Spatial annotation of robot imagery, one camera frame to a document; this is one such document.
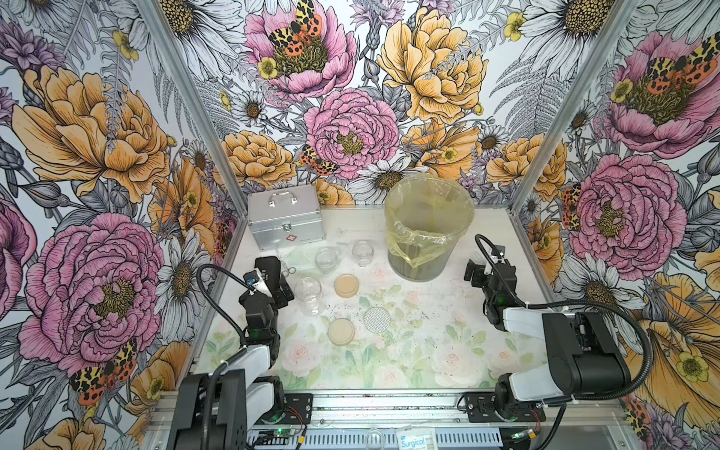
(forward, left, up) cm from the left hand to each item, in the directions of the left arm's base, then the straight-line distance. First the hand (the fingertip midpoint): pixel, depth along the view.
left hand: (270, 287), depth 89 cm
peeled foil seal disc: (-8, -33, -7) cm, 35 cm away
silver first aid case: (+24, -2, +7) cm, 25 cm away
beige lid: (-11, -22, -8) cm, 26 cm away
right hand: (+7, -68, 0) cm, 69 cm away
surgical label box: (-38, -41, -7) cm, 56 cm away
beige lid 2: (+4, -23, -7) cm, 24 cm away
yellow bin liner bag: (+23, -50, +9) cm, 56 cm away
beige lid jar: (+16, -29, -4) cm, 33 cm away
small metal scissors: (+12, -3, -8) cm, 14 cm away
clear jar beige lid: (+14, -15, -7) cm, 22 cm away
